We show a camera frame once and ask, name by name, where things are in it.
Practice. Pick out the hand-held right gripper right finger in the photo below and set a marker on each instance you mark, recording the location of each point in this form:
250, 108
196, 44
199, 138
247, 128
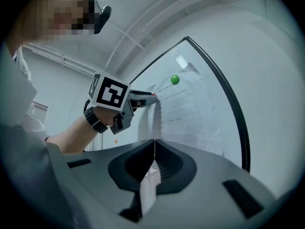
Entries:
209, 190

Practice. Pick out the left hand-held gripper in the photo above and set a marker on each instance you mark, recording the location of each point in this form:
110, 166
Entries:
109, 92

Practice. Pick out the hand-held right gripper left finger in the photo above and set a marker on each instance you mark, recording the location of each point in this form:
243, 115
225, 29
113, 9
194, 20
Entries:
95, 175

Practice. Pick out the person's left forearm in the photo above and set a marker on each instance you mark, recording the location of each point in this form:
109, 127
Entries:
71, 137

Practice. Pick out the green round magnet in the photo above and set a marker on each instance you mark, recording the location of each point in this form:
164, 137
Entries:
175, 79

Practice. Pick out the person's left hand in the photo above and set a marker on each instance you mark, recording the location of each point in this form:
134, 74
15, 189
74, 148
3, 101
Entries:
107, 117

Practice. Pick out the white printed paper sheet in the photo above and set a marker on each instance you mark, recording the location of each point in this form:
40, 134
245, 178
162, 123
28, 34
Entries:
181, 118

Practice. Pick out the black wristband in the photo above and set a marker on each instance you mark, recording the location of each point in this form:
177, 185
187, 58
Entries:
94, 120

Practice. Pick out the black-framed whiteboard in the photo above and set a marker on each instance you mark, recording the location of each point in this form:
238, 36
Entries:
214, 104

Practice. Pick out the white door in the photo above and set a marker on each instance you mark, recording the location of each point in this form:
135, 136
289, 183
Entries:
39, 113

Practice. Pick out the white ceiling pipes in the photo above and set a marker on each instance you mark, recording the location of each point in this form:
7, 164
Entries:
64, 59

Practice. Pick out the person's white shirt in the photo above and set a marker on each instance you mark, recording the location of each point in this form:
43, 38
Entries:
14, 92

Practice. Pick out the person's head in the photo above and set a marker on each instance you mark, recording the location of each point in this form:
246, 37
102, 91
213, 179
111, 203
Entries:
47, 15

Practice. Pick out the black head-worn camera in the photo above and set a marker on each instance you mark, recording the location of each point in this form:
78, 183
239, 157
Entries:
103, 18

